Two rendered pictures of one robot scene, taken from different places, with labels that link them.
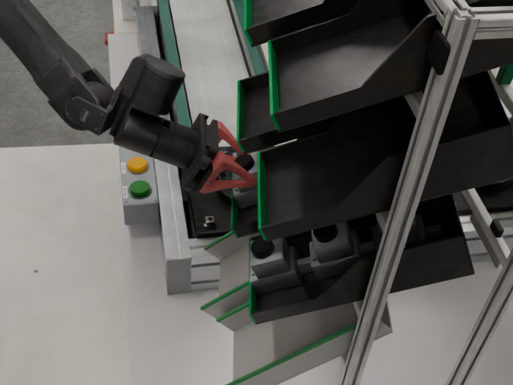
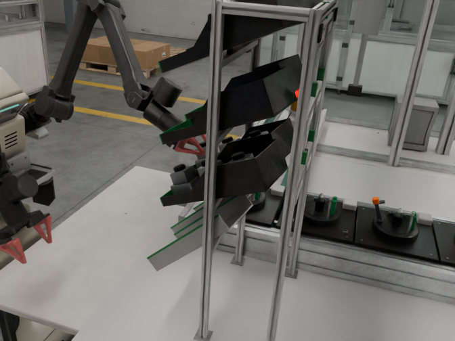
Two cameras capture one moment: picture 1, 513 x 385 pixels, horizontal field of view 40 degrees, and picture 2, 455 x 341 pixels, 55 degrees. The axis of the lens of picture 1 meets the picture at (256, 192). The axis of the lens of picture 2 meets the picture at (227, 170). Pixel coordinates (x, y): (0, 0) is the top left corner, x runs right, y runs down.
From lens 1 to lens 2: 0.65 m
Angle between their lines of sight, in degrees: 30
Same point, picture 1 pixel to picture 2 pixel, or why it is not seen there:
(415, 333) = (303, 303)
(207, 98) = not seen: hidden behind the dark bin
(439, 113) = (217, 58)
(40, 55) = (127, 73)
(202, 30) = not seen: hidden behind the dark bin
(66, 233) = (150, 204)
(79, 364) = (114, 252)
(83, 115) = (133, 99)
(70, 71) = (135, 80)
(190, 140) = (176, 122)
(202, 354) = (175, 268)
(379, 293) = (207, 183)
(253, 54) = not seen: hidden behind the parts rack
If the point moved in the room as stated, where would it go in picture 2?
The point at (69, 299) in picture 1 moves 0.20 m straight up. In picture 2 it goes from (131, 227) to (128, 176)
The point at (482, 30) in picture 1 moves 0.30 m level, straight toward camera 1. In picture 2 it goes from (227, 10) to (55, 16)
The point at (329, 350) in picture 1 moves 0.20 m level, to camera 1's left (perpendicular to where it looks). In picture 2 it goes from (198, 237) to (133, 210)
